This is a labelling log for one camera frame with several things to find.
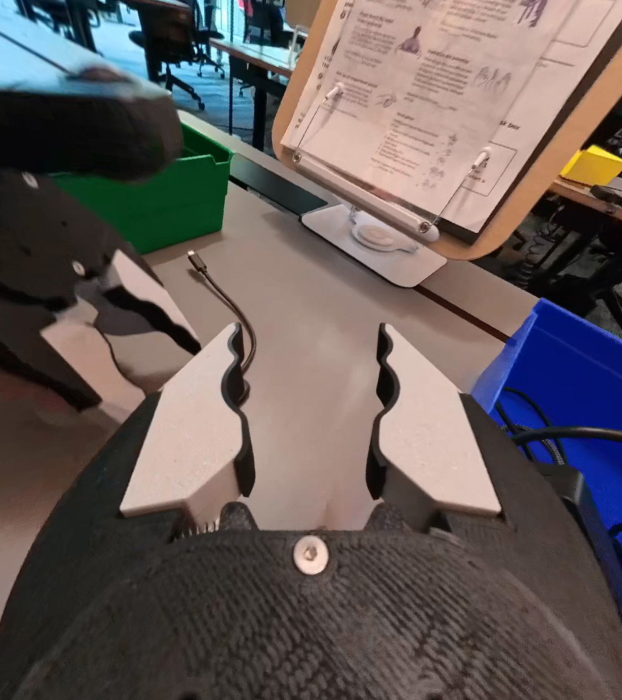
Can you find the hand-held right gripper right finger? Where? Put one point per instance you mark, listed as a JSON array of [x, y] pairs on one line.
[[431, 443]]

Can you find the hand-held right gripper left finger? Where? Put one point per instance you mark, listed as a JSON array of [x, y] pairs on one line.
[[185, 437]]

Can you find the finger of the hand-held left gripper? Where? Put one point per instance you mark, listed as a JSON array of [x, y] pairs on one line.
[[81, 339], [146, 284]]

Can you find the green plastic bin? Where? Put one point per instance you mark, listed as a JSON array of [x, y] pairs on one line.
[[179, 202]]

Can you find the blue plastic bin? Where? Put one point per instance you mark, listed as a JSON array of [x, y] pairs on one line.
[[590, 372]]

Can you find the black office chair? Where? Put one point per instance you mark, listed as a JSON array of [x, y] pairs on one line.
[[174, 33], [579, 262]]

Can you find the long background desk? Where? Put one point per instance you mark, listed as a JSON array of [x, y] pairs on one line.
[[256, 54]]

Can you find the white flat device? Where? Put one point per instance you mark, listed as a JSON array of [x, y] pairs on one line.
[[534, 180]]

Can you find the wooden desk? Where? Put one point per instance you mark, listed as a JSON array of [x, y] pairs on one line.
[[579, 199]]

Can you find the yellow box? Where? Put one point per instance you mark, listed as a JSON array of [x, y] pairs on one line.
[[595, 164]]

